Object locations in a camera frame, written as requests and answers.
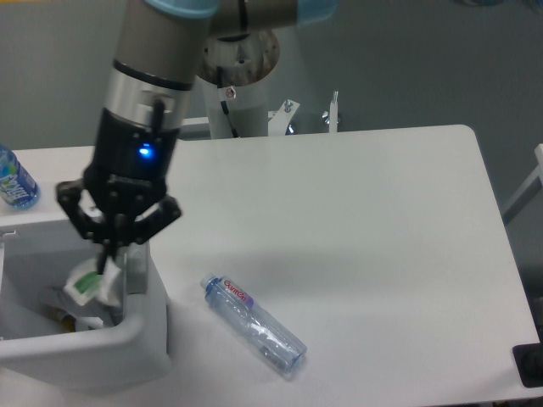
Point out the trash inside bin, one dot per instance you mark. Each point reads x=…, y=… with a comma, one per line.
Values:
x=92, y=316

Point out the clear plastic water bottle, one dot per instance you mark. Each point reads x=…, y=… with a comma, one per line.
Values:
x=269, y=337

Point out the blue labelled water bottle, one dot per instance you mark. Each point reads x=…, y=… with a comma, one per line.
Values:
x=19, y=190

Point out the white plastic trash can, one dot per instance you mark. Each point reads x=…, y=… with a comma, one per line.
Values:
x=39, y=251

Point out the black clamp at table corner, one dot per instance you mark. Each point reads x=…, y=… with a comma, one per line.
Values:
x=528, y=358

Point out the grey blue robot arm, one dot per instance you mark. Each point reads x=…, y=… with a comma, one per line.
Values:
x=160, y=51

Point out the white metal frame bracket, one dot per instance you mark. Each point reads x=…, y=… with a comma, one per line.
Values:
x=284, y=121

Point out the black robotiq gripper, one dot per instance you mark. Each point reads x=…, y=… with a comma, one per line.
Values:
x=125, y=177

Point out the white frame leg right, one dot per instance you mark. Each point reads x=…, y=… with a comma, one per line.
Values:
x=527, y=190

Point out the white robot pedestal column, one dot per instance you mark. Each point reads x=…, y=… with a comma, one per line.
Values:
x=233, y=74

